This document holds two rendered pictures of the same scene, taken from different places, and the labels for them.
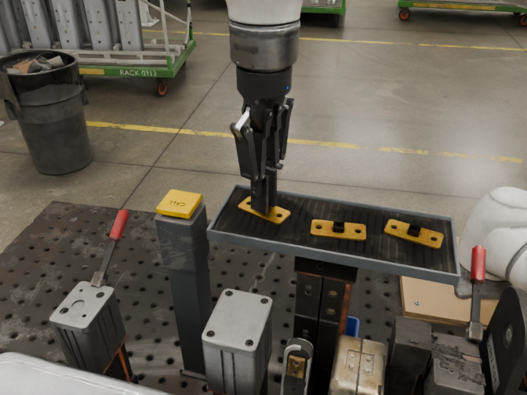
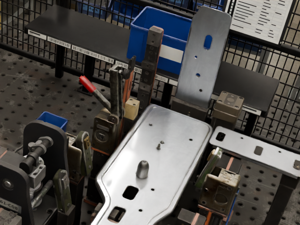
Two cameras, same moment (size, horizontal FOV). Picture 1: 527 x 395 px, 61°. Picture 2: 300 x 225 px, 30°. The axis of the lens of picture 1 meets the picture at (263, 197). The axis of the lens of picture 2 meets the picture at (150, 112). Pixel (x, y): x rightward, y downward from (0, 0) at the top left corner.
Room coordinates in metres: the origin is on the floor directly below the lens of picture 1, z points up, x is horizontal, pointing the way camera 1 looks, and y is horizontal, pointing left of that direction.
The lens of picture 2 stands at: (0.09, 0.55, 2.03)
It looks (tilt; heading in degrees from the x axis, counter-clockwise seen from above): 36 degrees down; 270
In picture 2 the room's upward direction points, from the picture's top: 11 degrees clockwise
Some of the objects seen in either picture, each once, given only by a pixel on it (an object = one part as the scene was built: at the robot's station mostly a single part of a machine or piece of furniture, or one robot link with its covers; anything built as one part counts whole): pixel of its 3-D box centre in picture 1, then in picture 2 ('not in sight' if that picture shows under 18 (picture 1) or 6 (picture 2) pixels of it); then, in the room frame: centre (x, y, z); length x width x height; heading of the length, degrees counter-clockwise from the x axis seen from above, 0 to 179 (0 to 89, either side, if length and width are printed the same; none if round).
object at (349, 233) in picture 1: (338, 227); not in sight; (0.54, -0.12, 1.17); 0.08 x 0.04 x 0.01; 81
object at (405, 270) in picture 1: (332, 227); not in sight; (0.55, -0.11, 1.16); 0.37 x 0.14 x 0.02; 74
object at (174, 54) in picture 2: not in sight; (177, 44); (0.03, -1.14, 1.10); 0.30 x 0.17 x 0.13; 166
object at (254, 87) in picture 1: (263, 96); not in sight; (0.59, 0.00, 1.36); 0.08 x 0.07 x 0.09; 145
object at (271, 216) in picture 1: (263, 207); not in sight; (0.59, 0.00, 1.17); 0.08 x 0.04 x 0.01; 56
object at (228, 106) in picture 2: not in sight; (217, 143); (-0.16, -0.92, 0.88); 0.08 x 0.08 x 0.36; 74
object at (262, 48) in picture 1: (263, 41); not in sight; (0.59, 0.00, 1.43); 0.09 x 0.09 x 0.06
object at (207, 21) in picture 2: not in sight; (202, 59); (-0.05, -0.94, 1.17); 0.12 x 0.01 x 0.34; 164
